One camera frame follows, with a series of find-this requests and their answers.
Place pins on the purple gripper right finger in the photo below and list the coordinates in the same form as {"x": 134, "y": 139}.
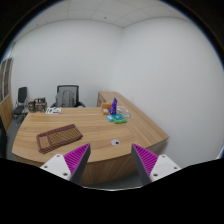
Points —
{"x": 152, "y": 167}

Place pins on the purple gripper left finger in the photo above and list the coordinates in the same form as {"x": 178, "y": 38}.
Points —
{"x": 69, "y": 166}

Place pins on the wooden office desk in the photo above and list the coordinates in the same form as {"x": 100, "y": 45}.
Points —
{"x": 106, "y": 162}

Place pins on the white paper with stickers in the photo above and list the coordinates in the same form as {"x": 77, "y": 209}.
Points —
{"x": 54, "y": 110}

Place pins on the green flat box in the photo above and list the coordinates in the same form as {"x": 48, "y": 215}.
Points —
{"x": 119, "y": 118}

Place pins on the blue small box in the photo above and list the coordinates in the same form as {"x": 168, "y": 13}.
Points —
{"x": 109, "y": 118}

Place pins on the clear plastic package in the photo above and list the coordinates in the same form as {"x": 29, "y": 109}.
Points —
{"x": 122, "y": 110}

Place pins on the small orange box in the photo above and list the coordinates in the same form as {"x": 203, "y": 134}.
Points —
{"x": 106, "y": 108}

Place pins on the black mesh office chair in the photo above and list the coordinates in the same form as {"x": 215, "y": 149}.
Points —
{"x": 67, "y": 96}

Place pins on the brown cluttered cardboard box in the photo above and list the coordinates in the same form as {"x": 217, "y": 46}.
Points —
{"x": 37, "y": 105}

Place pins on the black side chair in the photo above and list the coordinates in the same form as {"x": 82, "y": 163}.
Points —
{"x": 20, "y": 105}

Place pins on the wooden cabinet with window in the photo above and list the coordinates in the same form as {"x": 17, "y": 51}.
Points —
{"x": 5, "y": 92}

